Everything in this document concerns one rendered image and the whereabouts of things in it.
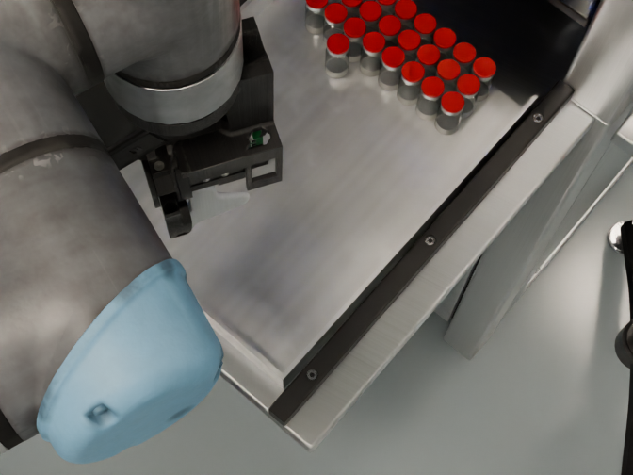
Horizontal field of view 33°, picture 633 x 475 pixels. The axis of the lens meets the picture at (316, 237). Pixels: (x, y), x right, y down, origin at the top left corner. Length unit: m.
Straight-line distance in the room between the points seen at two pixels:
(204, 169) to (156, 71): 0.13
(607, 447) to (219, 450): 0.63
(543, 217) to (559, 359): 0.66
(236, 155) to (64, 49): 0.19
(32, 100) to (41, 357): 0.10
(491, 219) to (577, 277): 0.96
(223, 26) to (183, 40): 0.02
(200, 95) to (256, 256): 0.41
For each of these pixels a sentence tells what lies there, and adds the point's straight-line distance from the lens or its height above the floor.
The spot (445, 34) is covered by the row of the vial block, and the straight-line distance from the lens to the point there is 0.99.
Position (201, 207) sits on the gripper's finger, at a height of 1.10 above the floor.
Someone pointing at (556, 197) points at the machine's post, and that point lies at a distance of 1.19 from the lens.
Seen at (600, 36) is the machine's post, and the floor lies 0.99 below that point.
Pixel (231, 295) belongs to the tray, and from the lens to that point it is 0.93.
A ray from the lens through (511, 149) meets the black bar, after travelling 0.98.
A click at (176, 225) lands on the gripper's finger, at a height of 1.15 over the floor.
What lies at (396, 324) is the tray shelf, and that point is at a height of 0.88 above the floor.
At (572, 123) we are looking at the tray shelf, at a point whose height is 0.88.
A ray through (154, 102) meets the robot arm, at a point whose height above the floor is 1.29.
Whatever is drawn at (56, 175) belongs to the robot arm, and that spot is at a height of 1.39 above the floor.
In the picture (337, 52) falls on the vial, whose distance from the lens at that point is 0.97.
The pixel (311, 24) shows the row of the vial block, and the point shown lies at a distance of 1.02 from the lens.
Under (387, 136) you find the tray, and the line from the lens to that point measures 0.99.
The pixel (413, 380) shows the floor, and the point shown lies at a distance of 1.82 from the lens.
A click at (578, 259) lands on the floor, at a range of 1.93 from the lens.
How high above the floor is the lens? 1.77
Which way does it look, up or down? 70 degrees down
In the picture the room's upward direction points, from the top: 2 degrees clockwise
